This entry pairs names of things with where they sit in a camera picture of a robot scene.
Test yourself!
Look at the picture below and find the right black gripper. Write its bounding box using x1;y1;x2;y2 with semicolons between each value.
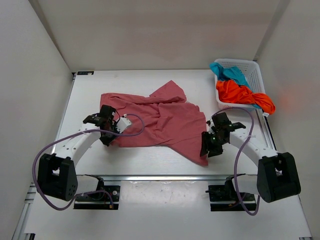
199;131;227;158

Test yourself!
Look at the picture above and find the pink t shirt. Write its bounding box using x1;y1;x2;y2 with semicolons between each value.
100;80;209;167

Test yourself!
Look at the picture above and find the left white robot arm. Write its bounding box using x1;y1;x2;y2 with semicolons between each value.
32;105;131;201

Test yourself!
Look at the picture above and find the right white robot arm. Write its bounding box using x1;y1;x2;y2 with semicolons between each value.
200;112;301;203

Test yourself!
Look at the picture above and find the orange t shirt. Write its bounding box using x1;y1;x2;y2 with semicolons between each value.
216;79;276;115

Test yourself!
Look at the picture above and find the black corner label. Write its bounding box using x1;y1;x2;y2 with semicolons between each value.
77;71;94;76

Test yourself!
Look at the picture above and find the teal t shirt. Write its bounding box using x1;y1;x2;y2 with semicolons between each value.
209;61;261;110

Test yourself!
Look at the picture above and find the white plastic basket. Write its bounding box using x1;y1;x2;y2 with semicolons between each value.
214;58;266;111

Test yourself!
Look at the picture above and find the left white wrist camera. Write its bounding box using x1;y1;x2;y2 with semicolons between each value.
115;114;132;134

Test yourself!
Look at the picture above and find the aluminium frame rail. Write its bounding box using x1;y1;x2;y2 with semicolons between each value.
14;70;311;240

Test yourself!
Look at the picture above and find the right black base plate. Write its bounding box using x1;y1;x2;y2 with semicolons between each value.
205;185;257;212

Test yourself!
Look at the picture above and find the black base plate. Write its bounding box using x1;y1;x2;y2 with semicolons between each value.
73;181;121;211
205;185;257;212

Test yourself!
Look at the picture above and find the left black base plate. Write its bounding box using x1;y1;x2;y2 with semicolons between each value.
73;181;121;211

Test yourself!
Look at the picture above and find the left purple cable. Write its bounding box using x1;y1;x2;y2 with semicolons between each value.
33;114;144;211

